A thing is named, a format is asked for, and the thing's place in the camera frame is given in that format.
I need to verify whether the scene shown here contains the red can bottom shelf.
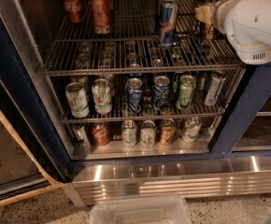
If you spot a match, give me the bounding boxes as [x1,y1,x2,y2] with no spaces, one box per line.
[92,122,109,146]

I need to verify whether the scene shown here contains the clear plastic bin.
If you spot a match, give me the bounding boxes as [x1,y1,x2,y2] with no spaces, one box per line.
[90,195,193,224]

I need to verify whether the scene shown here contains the middle wire shelf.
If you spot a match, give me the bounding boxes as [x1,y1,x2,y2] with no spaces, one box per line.
[50,68,247,125]

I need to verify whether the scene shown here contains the white green can left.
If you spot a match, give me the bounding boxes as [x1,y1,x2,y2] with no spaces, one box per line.
[65,82,89,119]

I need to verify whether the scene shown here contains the blue pepsi can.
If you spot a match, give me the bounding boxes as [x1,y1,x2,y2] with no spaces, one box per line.
[125,77,143,113]
[152,76,170,110]

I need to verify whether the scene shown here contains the green soda can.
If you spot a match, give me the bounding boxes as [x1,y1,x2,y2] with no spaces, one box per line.
[177,75,196,109]

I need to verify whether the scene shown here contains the wire shelf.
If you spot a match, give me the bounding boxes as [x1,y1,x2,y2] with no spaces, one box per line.
[42,0,246,77]
[50,68,247,125]

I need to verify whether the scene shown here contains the white can bottom right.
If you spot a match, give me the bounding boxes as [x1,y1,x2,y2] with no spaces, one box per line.
[182,117,202,143]

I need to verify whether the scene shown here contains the red front soda can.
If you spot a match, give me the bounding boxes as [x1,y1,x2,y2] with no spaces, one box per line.
[90,0,111,35]

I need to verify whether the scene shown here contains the blue pepsi can right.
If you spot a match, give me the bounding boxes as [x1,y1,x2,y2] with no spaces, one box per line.
[152,76,170,110]

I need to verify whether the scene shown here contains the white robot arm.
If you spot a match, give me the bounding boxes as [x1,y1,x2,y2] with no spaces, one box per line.
[194,0,271,65]

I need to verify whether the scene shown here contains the top wire shelf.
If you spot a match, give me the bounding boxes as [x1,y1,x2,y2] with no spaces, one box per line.
[42,0,246,77]

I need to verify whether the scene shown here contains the blue red bull can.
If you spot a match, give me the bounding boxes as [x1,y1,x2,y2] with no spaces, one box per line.
[158,0,178,49]

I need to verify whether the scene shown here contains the white green can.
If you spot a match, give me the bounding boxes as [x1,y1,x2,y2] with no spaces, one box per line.
[140,120,156,148]
[92,78,112,114]
[121,119,137,147]
[65,82,89,119]

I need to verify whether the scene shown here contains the silver slim can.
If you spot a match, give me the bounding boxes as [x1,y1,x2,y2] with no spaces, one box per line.
[204,70,226,106]

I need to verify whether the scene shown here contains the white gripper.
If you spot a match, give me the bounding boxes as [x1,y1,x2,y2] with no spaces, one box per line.
[193,0,250,35]

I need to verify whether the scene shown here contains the silver can bottom left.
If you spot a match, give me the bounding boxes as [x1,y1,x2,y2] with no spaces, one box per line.
[72,123,90,147]

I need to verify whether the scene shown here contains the stainless steel commercial fridge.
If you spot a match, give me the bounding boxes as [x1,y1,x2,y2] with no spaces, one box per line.
[0,0,271,206]

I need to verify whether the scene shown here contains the open glass fridge door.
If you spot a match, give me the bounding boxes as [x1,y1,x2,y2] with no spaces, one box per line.
[0,83,63,207]

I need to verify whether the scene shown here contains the blue pepsi can left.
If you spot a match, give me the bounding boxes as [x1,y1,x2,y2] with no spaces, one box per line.
[125,77,143,113]

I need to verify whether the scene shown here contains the orange can bottom shelf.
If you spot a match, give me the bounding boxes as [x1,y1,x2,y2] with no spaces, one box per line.
[160,119,176,146]

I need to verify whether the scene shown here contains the red coca-cola can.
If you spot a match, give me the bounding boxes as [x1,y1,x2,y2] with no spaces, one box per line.
[63,0,83,23]

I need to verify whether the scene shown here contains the orange soda can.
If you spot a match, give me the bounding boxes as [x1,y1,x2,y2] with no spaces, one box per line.
[201,0,218,40]

